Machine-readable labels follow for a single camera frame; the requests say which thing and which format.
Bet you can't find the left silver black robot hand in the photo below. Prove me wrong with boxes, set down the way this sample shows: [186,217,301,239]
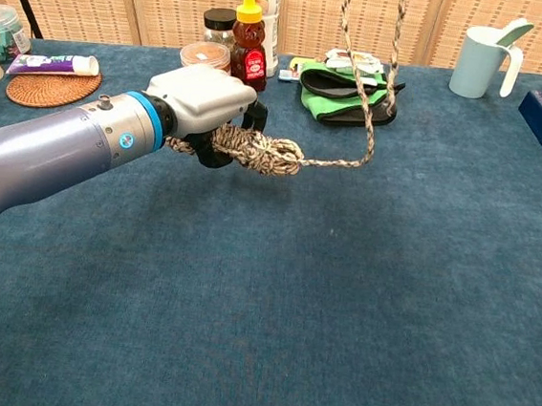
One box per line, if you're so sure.
[138,59,273,175]

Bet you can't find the beige black braided rope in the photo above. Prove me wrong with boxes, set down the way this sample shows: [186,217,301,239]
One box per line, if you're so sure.
[163,0,411,190]

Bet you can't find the round tub brown contents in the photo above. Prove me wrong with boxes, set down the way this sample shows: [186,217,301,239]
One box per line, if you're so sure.
[177,39,234,75]

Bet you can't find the honey bear bottle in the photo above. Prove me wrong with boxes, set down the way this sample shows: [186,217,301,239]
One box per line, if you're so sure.
[227,0,275,94]

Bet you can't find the black lid glass jar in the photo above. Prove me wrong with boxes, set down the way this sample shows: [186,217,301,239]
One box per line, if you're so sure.
[200,6,240,50]

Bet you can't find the yellow red snack packet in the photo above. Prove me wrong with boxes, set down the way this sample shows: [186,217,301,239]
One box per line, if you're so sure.
[288,54,324,75]

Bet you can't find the yellow cap drink bottle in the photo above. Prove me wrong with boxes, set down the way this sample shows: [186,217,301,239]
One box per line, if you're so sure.
[233,0,285,78]

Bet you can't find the green black fabric glove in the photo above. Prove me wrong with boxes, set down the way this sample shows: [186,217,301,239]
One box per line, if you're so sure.
[295,59,407,133]

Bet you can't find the white red snack packet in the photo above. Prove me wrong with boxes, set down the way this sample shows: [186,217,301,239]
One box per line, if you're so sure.
[322,46,387,78]

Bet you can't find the round woven brown coaster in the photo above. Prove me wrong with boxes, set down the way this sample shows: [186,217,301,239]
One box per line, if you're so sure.
[4,64,104,115]

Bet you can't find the purple white toothpaste tube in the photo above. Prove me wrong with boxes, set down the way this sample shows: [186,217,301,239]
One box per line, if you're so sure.
[5,47,101,84]

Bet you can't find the clear round plastic tub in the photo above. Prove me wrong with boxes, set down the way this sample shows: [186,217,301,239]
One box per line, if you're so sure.
[0,3,35,66]

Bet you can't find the blue table cloth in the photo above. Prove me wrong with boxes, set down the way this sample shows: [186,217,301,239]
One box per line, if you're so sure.
[0,22,542,406]

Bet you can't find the bamboo folding screen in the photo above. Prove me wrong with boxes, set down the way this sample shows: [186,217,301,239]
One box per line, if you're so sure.
[0,0,542,88]

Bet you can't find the light blue handled mug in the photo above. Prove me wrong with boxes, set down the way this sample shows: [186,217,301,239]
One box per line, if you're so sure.
[447,23,528,104]

